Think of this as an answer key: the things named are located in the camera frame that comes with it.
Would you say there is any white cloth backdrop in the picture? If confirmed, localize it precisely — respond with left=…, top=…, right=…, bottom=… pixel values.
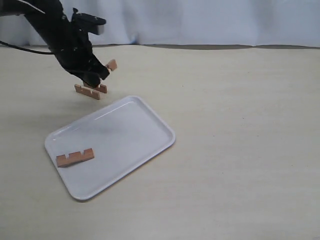
left=0, top=0, right=320, bottom=49

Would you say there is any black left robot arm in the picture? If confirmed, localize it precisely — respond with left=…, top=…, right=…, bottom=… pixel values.
left=0, top=0, right=110, bottom=88

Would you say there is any white plastic tray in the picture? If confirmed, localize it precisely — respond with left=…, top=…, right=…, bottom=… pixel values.
left=44, top=95, right=176, bottom=201

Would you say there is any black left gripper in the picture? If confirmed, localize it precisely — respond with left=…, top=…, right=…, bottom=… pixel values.
left=47, top=15, right=110, bottom=88

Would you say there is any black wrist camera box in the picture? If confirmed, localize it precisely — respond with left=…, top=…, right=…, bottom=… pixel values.
left=71, top=7, right=107, bottom=36

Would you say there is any black cable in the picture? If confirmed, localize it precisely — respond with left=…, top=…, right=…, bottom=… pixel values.
left=0, top=39, right=56, bottom=55

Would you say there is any notched wooden piece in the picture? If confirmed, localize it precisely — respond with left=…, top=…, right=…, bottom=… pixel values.
left=56, top=148, right=95, bottom=168
left=74, top=84, right=101, bottom=100
left=105, top=59, right=118, bottom=72
left=83, top=82, right=108, bottom=94

